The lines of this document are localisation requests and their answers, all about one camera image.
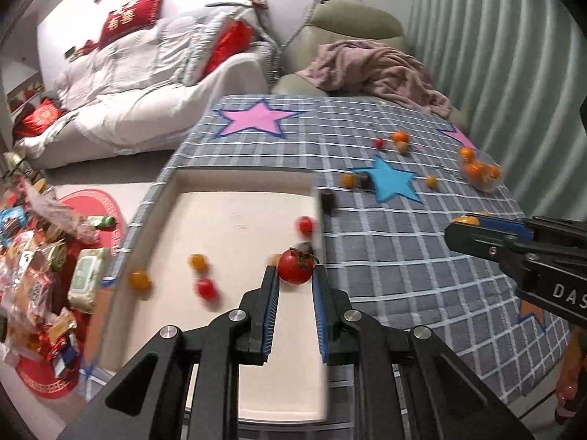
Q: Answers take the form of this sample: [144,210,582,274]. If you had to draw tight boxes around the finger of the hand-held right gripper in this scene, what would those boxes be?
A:
[444,222,511,265]
[477,216,535,240]

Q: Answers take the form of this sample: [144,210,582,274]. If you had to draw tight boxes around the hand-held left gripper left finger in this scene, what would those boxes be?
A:
[57,263,281,440]

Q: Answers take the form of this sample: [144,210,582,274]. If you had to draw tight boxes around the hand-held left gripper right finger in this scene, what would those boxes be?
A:
[312,263,535,440]

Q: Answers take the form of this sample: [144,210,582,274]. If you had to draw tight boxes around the white tray with dark rim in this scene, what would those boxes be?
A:
[85,167,333,427]

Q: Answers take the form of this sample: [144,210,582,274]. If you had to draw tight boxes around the person's right hand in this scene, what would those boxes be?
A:
[555,330,587,425]

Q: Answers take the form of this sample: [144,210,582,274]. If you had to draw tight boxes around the clear glass bowl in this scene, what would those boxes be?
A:
[459,146,503,193]

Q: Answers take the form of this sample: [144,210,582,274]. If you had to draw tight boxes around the grey checked star tablecloth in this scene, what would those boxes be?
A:
[83,94,572,399]

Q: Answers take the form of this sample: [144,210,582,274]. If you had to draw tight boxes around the pale green curtain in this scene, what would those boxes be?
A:
[406,0,587,221]

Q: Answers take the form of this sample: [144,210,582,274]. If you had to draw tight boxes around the green white wet wipes pack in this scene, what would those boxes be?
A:
[68,247,111,315]

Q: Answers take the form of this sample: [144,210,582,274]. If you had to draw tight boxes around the pink blanket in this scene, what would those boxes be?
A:
[296,40,452,117]

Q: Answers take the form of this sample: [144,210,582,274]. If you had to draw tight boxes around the red round mat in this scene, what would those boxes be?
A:
[57,188,127,262]

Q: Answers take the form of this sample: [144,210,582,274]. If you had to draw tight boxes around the pile of snack packets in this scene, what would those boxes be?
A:
[0,179,92,377]

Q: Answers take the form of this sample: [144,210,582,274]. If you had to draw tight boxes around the green leather armchair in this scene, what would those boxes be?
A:
[270,0,468,133]

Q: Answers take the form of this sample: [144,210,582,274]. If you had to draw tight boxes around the white covered sofa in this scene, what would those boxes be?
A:
[16,7,276,170]

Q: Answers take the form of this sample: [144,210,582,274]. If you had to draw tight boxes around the grey striped pillow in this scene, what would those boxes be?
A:
[183,9,258,85]

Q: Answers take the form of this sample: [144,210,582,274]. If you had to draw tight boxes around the plain red cushion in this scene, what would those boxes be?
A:
[208,21,253,74]

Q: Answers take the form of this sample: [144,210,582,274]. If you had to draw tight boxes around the flexible phone stand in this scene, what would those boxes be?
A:
[270,0,331,78]

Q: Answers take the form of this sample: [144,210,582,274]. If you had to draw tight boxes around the red gold patterned cushion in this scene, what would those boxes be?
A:
[21,98,62,138]

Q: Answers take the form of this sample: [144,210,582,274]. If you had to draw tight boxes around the red printed cushion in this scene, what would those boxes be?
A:
[102,0,166,40]

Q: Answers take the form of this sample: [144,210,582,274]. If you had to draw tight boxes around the white shelf unit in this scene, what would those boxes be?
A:
[0,69,47,124]

